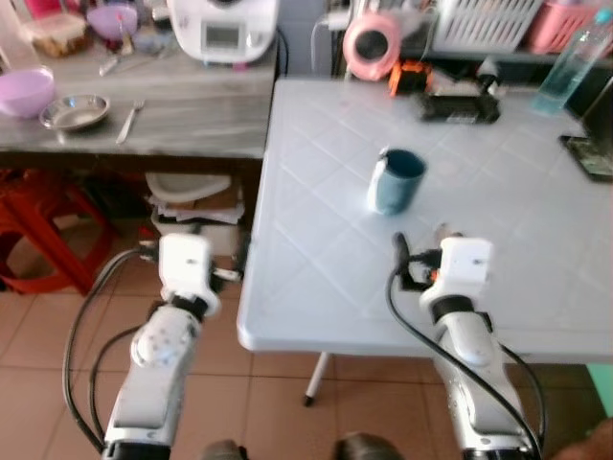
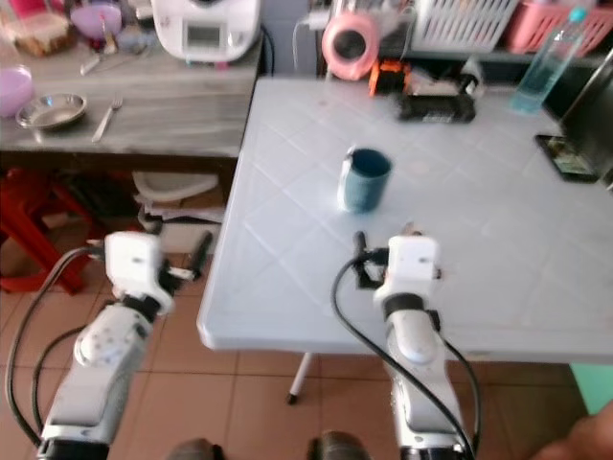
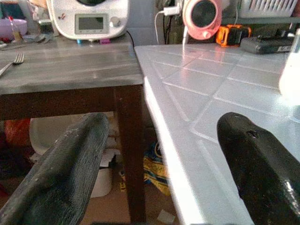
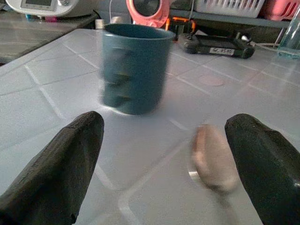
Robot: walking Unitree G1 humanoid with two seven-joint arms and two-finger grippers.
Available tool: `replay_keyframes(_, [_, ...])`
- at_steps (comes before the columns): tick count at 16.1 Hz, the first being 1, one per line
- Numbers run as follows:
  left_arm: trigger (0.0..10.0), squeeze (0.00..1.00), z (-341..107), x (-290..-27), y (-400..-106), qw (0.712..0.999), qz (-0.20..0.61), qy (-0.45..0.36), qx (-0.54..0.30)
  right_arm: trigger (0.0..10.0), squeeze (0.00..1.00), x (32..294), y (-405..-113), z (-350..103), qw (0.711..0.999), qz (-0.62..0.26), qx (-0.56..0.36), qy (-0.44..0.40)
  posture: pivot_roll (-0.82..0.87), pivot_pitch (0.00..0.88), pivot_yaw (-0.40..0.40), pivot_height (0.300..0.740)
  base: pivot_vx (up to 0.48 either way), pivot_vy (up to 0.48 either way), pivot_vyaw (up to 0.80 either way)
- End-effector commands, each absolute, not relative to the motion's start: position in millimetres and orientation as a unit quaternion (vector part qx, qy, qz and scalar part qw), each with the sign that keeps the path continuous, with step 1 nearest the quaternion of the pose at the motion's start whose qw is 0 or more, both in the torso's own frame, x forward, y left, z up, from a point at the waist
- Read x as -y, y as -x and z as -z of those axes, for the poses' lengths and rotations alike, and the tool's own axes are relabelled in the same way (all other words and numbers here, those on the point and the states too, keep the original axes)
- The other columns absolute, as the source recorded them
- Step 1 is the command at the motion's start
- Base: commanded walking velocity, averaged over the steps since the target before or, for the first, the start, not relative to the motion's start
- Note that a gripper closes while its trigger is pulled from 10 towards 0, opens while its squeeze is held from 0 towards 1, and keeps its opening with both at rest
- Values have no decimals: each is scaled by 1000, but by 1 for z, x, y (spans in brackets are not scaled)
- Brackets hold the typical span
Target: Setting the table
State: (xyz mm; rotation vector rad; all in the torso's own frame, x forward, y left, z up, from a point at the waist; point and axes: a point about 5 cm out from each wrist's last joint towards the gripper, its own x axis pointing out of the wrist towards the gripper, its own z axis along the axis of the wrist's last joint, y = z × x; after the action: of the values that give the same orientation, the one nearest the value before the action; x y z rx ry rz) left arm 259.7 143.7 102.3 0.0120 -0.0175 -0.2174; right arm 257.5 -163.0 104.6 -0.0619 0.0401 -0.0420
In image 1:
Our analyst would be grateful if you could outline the black smartphone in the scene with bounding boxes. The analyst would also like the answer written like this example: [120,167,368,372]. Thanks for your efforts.
[559,134,613,184]

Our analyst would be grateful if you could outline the steel spoon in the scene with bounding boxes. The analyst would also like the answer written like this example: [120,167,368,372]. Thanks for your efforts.
[96,52,156,79]

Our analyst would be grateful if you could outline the white plastic basket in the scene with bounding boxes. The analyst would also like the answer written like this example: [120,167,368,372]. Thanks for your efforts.
[430,0,546,55]

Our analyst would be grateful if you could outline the robot right leg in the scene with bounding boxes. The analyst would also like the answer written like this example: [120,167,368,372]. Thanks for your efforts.
[332,432,404,460]

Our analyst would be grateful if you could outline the white charger with cable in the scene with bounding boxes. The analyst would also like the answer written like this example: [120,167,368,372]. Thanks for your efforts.
[310,9,352,80]

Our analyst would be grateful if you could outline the orange black device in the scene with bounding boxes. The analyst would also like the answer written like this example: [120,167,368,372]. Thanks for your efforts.
[390,59,428,98]

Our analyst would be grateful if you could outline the white stacked plastic items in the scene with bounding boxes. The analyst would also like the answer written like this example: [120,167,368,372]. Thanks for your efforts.
[145,172,250,261]

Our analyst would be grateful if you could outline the clear blue water bottle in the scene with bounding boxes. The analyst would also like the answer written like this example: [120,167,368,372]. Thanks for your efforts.
[531,9,613,117]

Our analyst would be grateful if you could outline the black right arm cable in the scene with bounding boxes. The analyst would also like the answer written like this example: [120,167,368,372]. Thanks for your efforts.
[386,259,548,459]

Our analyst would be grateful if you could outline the white plastic table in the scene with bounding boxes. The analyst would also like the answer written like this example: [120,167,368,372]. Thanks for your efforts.
[236,77,613,406]

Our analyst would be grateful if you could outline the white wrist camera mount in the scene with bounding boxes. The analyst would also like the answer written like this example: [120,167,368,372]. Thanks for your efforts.
[420,236,495,300]
[157,233,218,304]

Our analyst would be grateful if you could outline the clear food container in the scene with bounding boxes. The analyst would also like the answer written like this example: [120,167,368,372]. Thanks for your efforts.
[18,11,93,59]

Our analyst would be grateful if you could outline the steel dish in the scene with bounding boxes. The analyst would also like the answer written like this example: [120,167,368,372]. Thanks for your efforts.
[39,94,112,132]

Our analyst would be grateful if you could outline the pink round appliance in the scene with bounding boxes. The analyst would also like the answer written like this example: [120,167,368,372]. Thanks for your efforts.
[342,11,404,83]

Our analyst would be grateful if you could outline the white kitchen appliance with display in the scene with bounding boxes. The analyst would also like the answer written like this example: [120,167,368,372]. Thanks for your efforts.
[167,0,282,67]

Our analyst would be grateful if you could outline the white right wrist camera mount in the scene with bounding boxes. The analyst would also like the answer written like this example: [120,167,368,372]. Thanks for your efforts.
[420,236,495,300]

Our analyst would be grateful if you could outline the large purple bowl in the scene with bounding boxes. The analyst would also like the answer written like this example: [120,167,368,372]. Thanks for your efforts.
[0,67,57,120]

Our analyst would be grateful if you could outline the red plastic stool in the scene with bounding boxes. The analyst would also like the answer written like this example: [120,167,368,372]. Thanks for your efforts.
[0,170,127,294]

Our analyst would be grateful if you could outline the small purple bowl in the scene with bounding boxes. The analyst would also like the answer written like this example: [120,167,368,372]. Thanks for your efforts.
[85,3,141,42]

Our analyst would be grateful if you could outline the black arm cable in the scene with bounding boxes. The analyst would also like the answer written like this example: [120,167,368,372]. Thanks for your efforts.
[386,259,548,459]
[61,240,166,453]

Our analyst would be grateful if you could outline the black box device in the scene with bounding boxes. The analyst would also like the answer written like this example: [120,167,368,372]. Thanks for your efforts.
[419,57,502,127]

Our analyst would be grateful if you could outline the pink plastic basket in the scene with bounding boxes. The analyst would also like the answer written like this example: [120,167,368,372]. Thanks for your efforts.
[528,0,610,56]

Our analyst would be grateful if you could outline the green plastic object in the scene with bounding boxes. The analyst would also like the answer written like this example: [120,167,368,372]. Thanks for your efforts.
[585,363,613,419]

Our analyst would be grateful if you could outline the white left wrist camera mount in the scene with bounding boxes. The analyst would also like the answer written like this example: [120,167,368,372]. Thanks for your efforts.
[157,233,218,304]

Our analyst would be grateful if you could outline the grey stone counter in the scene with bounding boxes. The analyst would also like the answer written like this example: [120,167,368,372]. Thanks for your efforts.
[0,36,280,175]

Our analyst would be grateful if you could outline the person's bare limb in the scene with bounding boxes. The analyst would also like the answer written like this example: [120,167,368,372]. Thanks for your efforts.
[554,420,613,460]

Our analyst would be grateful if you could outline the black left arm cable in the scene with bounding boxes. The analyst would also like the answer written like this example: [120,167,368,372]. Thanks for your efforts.
[61,240,166,453]

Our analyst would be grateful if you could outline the teal mug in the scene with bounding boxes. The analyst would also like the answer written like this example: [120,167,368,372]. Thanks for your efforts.
[368,148,428,218]

